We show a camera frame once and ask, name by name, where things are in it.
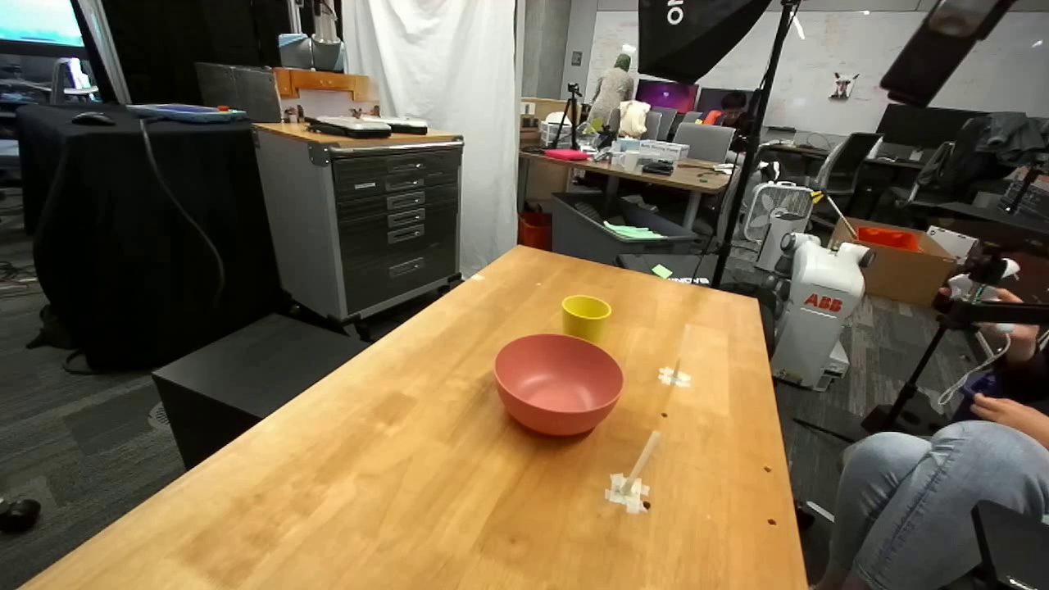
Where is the yellow plastic cup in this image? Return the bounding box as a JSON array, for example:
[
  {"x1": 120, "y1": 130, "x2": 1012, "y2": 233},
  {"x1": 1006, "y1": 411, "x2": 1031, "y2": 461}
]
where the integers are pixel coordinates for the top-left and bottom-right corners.
[{"x1": 559, "y1": 294, "x2": 612, "y2": 340}]

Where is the pink plastic bowl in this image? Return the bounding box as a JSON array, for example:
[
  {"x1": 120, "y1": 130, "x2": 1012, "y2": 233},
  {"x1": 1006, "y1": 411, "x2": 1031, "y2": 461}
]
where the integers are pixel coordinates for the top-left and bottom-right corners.
[{"x1": 495, "y1": 334, "x2": 624, "y2": 439}]

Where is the white taped stick far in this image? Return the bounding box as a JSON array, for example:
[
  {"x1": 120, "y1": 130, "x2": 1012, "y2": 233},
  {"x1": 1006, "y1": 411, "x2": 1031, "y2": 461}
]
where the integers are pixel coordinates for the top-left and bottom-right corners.
[{"x1": 655, "y1": 361, "x2": 695, "y2": 392}]

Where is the white taped stick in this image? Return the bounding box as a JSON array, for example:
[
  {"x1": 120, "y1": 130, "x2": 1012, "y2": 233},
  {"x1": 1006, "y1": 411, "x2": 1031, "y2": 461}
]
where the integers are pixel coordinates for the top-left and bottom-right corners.
[
  {"x1": 603, "y1": 429, "x2": 662, "y2": 516},
  {"x1": 655, "y1": 361, "x2": 695, "y2": 392}
]

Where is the grey metal drawer cabinet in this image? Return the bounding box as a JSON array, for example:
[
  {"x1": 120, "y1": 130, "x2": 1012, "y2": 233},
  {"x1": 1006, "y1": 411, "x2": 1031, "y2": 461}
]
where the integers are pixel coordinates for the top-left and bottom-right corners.
[{"x1": 255, "y1": 125, "x2": 463, "y2": 321}]

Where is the white taped stick near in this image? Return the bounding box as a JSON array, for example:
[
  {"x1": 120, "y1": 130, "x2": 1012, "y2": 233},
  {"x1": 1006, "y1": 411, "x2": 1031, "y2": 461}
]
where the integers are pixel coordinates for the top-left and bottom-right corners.
[{"x1": 603, "y1": 429, "x2": 662, "y2": 516}]

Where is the white hanging sheet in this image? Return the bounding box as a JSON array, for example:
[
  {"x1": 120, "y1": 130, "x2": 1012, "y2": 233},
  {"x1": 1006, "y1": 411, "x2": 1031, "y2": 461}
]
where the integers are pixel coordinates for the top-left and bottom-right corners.
[{"x1": 340, "y1": 0, "x2": 519, "y2": 271}]

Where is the black low bench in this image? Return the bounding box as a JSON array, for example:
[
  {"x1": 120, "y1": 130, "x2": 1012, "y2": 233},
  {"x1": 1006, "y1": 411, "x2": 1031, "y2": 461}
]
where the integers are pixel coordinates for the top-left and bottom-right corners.
[{"x1": 153, "y1": 314, "x2": 363, "y2": 468}]

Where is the cardboard box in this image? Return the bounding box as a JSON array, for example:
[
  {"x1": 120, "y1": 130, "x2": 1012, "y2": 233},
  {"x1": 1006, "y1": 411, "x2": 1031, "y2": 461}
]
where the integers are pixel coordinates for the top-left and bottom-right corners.
[{"x1": 831, "y1": 220, "x2": 956, "y2": 307}]

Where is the black draped table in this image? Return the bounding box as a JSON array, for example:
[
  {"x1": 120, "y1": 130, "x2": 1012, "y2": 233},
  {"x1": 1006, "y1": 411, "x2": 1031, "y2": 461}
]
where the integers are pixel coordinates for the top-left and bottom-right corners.
[{"x1": 17, "y1": 106, "x2": 283, "y2": 373}]

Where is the seated person in jeans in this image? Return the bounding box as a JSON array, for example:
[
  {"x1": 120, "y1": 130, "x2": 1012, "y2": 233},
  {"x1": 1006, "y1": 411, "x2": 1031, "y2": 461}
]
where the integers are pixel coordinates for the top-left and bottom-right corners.
[{"x1": 815, "y1": 326, "x2": 1049, "y2": 590}]

